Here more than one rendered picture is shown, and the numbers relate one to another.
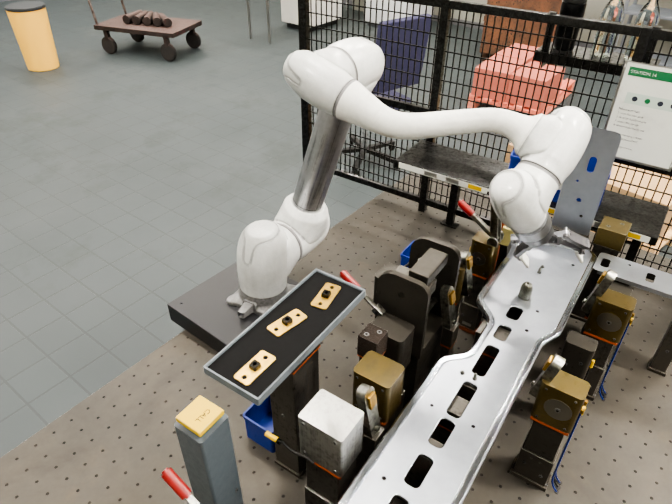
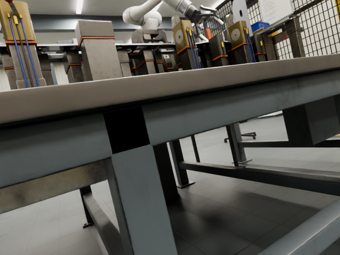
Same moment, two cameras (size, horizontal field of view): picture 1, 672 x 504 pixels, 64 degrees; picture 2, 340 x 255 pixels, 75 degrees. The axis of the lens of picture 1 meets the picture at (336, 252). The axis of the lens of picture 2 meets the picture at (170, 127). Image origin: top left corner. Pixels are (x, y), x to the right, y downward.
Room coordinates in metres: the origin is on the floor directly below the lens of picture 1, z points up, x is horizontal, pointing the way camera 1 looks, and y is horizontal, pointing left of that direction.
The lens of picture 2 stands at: (-0.24, -0.79, 0.62)
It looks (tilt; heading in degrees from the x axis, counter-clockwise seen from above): 1 degrees down; 25
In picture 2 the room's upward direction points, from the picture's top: 13 degrees counter-clockwise
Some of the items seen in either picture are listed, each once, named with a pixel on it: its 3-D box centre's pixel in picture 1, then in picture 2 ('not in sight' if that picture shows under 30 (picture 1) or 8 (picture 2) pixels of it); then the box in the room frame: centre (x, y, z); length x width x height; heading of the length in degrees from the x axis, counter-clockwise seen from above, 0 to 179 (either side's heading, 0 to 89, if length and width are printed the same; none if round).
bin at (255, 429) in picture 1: (271, 420); not in sight; (0.89, 0.17, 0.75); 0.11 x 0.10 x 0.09; 146
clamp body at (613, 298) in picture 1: (602, 348); (245, 55); (1.03, -0.73, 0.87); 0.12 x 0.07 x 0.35; 56
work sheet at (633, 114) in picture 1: (648, 116); (274, 0); (1.61, -0.97, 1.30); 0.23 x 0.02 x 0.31; 56
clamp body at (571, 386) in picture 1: (553, 435); (190, 60); (0.76, -0.51, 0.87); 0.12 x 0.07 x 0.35; 56
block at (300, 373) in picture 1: (295, 400); not in sight; (0.81, 0.09, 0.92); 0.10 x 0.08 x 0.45; 146
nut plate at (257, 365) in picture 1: (254, 365); not in sight; (0.70, 0.15, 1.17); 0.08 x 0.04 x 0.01; 146
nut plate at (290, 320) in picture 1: (287, 320); not in sight; (0.82, 0.10, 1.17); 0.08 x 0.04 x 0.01; 135
